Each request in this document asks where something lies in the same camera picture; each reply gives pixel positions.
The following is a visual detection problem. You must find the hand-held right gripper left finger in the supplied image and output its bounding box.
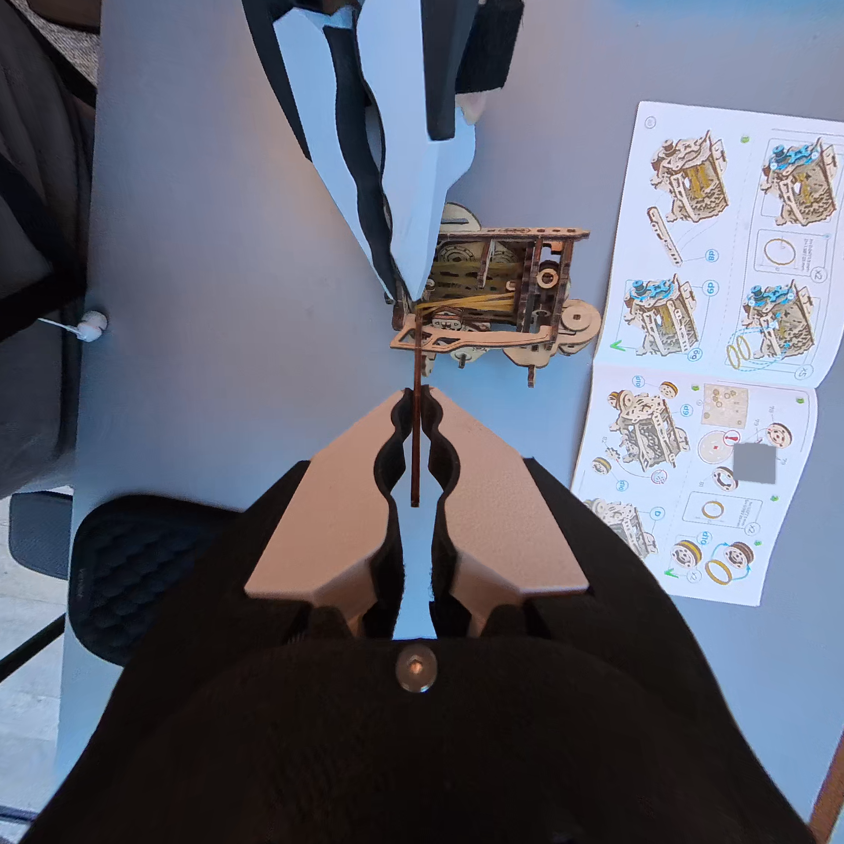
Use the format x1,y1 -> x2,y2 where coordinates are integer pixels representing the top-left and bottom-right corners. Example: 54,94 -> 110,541
244,388 -> 415,639

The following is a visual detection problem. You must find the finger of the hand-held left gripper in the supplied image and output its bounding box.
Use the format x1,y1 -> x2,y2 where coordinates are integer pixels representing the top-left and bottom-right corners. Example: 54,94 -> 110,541
358,0 -> 477,302
272,8 -> 404,299

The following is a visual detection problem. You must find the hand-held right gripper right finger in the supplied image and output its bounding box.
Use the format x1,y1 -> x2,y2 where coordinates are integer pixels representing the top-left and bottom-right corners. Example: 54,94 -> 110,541
421,386 -> 590,639

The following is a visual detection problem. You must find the thin dark wooden strip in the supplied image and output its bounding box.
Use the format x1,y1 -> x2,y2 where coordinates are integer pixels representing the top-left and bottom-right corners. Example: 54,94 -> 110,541
409,309 -> 425,509

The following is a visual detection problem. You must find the wooden mechanical model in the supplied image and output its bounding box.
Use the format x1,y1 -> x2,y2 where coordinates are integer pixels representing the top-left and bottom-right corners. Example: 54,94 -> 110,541
389,203 -> 602,389

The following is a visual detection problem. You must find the black mesh office chair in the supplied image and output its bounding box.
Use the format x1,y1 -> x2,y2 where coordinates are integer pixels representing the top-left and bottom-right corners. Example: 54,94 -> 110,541
0,491 -> 246,683

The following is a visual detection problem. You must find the person's dark clothing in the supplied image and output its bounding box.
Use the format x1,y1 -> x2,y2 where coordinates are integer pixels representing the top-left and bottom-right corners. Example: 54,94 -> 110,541
0,0 -> 101,498

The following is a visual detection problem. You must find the illustrated instruction booklet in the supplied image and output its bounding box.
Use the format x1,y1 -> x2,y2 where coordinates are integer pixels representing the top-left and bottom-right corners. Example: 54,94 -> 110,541
570,100 -> 844,608

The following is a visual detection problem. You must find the white earbud with cable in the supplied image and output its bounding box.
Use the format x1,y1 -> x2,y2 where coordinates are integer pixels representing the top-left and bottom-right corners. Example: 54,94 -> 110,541
38,311 -> 108,343

